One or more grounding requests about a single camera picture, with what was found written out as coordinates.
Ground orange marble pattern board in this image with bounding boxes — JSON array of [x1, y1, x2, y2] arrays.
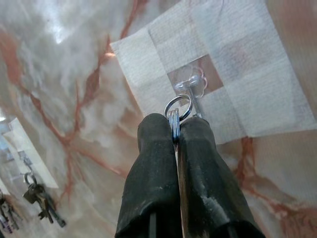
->
[[0, 0, 317, 238]]

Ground white tape patch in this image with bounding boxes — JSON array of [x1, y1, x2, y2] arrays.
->
[[109, 0, 317, 145], [0, 117, 59, 189]]

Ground clear adhesive hook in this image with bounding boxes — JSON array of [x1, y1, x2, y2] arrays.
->
[[18, 151, 34, 175], [170, 62, 211, 119]]

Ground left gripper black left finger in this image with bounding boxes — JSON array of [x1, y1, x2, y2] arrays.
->
[[114, 113, 183, 238]]

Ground dark brass key bunch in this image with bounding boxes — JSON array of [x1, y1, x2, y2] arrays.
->
[[22, 172, 67, 229]]

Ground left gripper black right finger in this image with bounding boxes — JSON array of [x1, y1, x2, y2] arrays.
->
[[178, 117, 267, 238]]

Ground key bunch with purple tag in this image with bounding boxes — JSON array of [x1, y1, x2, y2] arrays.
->
[[0, 191, 21, 234]]

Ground small silver keys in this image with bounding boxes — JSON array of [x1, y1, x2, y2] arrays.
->
[[164, 95, 193, 145]]

